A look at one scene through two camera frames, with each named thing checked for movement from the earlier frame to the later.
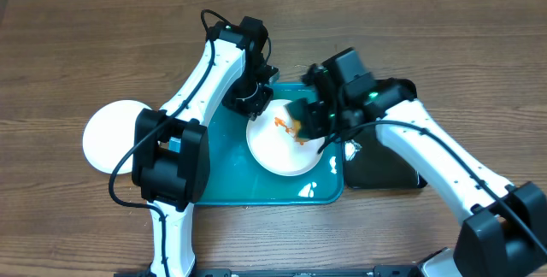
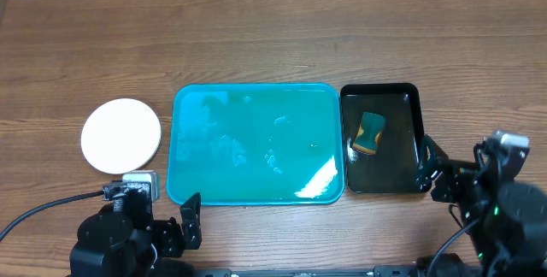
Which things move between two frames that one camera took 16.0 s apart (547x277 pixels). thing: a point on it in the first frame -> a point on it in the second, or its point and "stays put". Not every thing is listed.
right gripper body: (332, 118) -> (458, 186)
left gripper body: (247, 97) -> (168, 241)
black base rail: (376, 271) stays put
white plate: (273, 144) -> (120, 135)
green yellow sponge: (298, 111) -> (371, 127)
